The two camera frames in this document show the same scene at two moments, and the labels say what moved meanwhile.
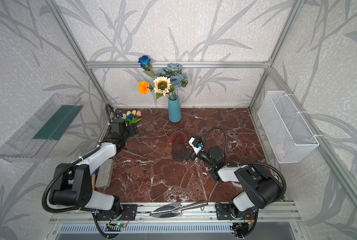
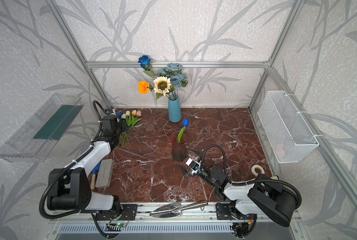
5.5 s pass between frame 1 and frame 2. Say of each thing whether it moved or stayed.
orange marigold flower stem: stayed
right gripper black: moved
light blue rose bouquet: stayed
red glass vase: stayed
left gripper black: moved
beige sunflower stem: stayed
